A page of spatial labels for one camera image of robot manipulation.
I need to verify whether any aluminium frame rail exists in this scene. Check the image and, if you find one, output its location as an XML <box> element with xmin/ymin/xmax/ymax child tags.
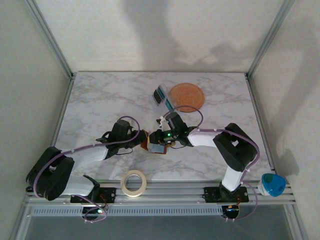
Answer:
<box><xmin>23</xmin><ymin>181</ymin><xmax>297</xmax><ymax>207</ymax></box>

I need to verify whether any grey aluminium frame leg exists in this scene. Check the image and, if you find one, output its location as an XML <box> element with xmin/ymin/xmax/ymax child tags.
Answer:
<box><xmin>8</xmin><ymin>203</ymin><xmax>35</xmax><ymax>240</ymax></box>
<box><xmin>284</xmin><ymin>203</ymin><xmax>310</xmax><ymax>240</ymax></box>

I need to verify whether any aluminium frame post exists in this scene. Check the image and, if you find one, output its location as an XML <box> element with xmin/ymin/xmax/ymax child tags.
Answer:
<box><xmin>246</xmin><ymin>0</ymin><xmax>296</xmax><ymax>80</ymax></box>
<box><xmin>23</xmin><ymin>0</ymin><xmax>77</xmax><ymax>80</ymax></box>

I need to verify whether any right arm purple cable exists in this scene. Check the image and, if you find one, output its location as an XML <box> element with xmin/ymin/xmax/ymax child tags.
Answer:
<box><xmin>161</xmin><ymin>106</ymin><xmax>261</xmax><ymax>223</ymax></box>

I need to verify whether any orange round plate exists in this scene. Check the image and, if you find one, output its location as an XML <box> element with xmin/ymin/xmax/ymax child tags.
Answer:
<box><xmin>168</xmin><ymin>82</ymin><xmax>205</xmax><ymax>113</ymax></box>

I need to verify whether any aluminium table side rail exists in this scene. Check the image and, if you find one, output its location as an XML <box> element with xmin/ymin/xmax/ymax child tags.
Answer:
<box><xmin>246</xmin><ymin>73</ymin><xmax>277</xmax><ymax>176</ymax></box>
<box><xmin>46</xmin><ymin>73</ymin><xmax>77</xmax><ymax>156</ymax></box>

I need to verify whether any clear plastic card box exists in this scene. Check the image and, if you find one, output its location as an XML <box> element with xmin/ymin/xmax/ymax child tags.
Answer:
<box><xmin>151</xmin><ymin>83</ymin><xmax>181</xmax><ymax>112</ymax></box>

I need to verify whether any black plastic card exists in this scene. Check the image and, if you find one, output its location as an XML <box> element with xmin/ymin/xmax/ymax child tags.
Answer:
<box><xmin>152</xmin><ymin>87</ymin><xmax>163</xmax><ymax>106</ymax></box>

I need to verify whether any beige masking tape roll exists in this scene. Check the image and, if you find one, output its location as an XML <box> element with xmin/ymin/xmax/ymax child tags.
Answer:
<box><xmin>120</xmin><ymin>169</ymin><xmax>148</xmax><ymax>198</ymax></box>

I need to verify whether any blue lidded plastic cup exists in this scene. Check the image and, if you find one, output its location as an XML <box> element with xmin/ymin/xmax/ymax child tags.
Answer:
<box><xmin>257</xmin><ymin>173</ymin><xmax>286</xmax><ymax>198</ymax></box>

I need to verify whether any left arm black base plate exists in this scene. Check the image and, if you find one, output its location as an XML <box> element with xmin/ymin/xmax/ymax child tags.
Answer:
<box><xmin>69</xmin><ymin>186</ymin><xmax>118</xmax><ymax>204</ymax></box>

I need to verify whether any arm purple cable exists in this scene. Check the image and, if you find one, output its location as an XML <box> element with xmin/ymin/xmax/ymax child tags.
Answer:
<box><xmin>32</xmin><ymin>115</ymin><xmax>141</xmax><ymax>224</ymax></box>
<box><xmin>161</xmin><ymin>106</ymin><xmax>261</xmax><ymax>223</ymax></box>

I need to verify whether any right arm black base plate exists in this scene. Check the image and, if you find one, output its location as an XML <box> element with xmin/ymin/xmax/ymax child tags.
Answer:
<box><xmin>203</xmin><ymin>186</ymin><xmax>250</xmax><ymax>203</ymax></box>

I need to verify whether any brown leather card holder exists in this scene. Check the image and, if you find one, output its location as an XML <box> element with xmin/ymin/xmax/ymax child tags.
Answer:
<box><xmin>139</xmin><ymin>128</ymin><xmax>176</xmax><ymax>156</ymax></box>

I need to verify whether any grey slotted cable duct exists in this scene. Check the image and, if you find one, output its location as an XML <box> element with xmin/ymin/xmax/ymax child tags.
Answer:
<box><xmin>32</xmin><ymin>206</ymin><xmax>224</xmax><ymax>217</ymax></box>

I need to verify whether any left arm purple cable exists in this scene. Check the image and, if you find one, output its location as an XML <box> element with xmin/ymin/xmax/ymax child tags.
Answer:
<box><xmin>32</xmin><ymin>115</ymin><xmax>141</xmax><ymax>224</ymax></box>

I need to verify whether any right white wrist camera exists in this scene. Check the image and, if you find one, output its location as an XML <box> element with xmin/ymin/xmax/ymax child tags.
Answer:
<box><xmin>156</xmin><ymin>116</ymin><xmax>171</xmax><ymax>131</ymax></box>

